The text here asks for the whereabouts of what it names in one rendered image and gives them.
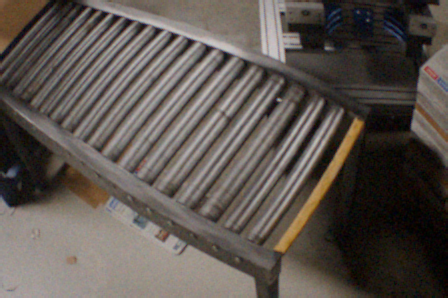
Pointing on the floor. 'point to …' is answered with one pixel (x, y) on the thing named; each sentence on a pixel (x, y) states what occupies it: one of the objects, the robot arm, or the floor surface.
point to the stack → (426, 96)
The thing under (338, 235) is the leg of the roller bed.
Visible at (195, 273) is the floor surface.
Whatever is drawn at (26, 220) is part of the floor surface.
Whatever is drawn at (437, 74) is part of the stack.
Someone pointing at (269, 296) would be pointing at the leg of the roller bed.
